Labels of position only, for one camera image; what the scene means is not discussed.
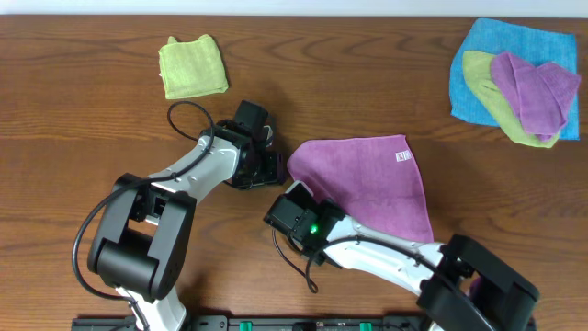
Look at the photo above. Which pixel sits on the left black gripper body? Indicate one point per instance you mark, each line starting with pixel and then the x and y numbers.
pixel 263 171

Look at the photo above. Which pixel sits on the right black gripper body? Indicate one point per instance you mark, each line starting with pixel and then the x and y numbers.
pixel 328 205

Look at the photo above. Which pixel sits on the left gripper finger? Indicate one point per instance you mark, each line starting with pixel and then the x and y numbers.
pixel 281 175
pixel 269 129

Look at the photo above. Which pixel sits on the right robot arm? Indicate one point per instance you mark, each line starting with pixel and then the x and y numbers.
pixel 460 285

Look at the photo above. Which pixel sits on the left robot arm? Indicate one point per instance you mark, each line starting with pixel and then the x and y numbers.
pixel 141 242

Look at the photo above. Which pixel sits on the folded green cloth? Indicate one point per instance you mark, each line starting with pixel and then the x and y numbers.
pixel 192 69

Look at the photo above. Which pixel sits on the green cloth in pile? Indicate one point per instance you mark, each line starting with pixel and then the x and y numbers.
pixel 476 66

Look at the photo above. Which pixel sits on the blue cloth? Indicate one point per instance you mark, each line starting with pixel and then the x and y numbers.
pixel 532 45

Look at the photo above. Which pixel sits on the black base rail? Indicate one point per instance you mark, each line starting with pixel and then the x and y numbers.
pixel 224 323

